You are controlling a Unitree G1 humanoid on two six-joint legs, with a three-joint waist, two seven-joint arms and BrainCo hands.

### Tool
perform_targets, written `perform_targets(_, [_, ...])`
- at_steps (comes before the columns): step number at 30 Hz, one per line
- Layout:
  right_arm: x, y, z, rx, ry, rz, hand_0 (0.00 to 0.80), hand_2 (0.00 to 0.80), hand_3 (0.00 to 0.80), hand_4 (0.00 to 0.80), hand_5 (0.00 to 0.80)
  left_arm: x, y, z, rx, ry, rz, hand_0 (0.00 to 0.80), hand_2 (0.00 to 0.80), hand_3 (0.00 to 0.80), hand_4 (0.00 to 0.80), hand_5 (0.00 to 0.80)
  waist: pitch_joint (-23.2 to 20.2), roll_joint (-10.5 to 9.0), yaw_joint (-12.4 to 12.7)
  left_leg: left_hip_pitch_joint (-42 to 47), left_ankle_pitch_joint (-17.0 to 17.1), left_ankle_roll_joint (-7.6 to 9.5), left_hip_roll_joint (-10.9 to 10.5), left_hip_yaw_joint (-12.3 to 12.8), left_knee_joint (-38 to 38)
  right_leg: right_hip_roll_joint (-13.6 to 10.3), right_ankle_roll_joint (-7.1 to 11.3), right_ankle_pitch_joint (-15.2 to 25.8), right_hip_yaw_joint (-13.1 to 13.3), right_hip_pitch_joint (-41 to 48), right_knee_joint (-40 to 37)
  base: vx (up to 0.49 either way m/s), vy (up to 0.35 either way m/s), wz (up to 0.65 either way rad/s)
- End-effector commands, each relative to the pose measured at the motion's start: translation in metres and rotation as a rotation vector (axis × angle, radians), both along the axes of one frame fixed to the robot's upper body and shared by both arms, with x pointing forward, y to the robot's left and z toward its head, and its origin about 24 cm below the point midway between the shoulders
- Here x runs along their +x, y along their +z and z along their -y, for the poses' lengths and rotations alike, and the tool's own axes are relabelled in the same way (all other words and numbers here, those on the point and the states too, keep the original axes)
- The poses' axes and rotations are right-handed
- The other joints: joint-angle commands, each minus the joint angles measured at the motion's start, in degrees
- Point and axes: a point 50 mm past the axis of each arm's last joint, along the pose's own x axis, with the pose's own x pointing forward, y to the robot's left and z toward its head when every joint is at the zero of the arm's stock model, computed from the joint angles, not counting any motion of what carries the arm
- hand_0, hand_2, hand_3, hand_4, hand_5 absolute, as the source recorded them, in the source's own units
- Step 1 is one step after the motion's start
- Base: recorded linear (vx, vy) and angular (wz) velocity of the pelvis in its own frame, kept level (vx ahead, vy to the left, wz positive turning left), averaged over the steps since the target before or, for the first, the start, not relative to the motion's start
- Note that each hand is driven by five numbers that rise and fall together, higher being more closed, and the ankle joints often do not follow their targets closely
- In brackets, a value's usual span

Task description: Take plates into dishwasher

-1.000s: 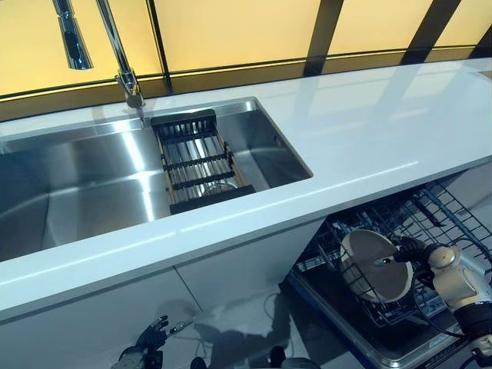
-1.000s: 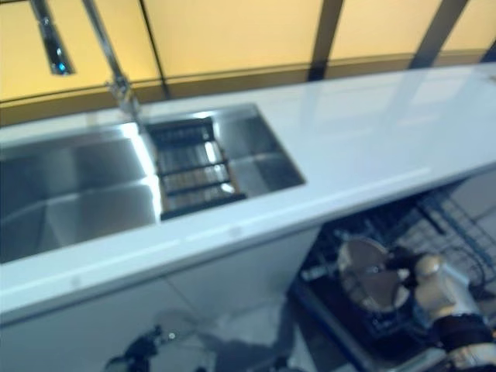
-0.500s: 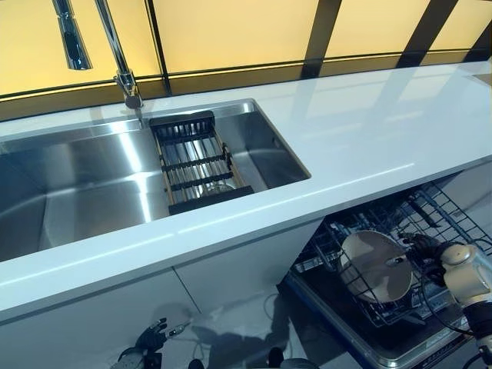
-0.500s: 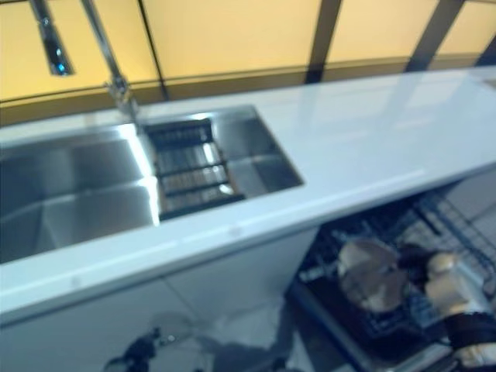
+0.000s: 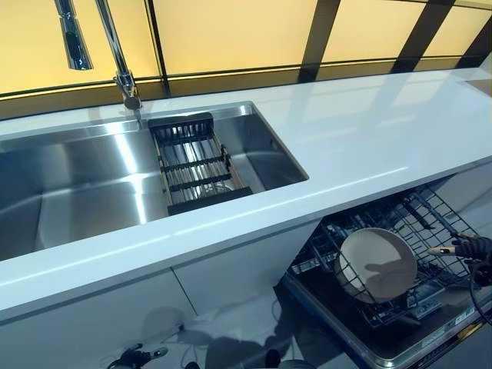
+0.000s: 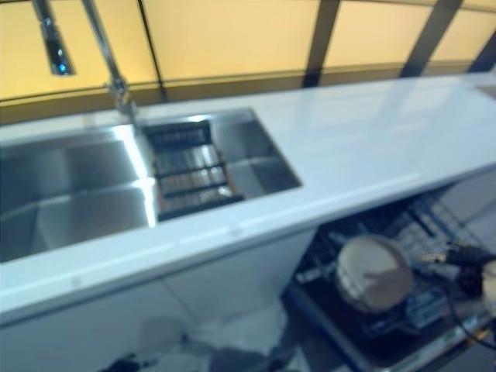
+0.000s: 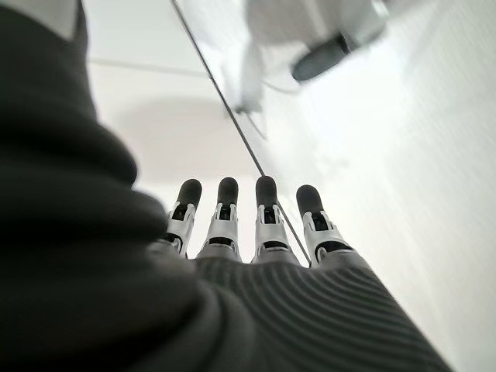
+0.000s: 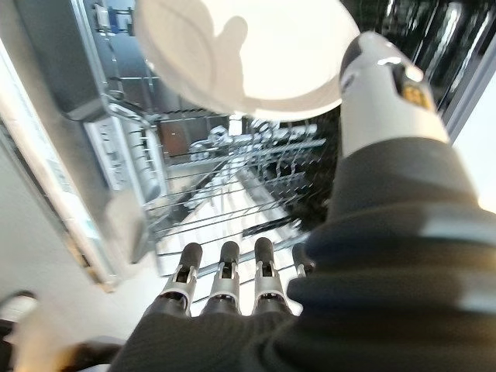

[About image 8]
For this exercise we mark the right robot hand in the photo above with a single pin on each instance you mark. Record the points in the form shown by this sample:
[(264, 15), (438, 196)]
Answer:
[(387, 290)]

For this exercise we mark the cream round plate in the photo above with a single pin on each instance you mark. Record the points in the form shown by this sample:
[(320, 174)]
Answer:
[(178, 50), (294, 58)]

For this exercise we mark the dishwasher door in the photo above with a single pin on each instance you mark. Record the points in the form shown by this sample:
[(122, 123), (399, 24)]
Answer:
[(58, 174)]

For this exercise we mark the grey cutlery basket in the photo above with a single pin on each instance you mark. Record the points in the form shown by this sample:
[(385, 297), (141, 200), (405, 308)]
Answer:
[(124, 155)]

